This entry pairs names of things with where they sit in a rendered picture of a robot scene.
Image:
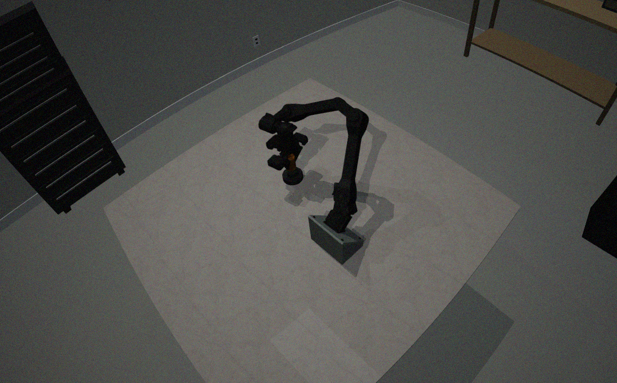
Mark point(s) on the orange tapered knob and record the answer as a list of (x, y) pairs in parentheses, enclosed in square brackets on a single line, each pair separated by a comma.
[(292, 163)]

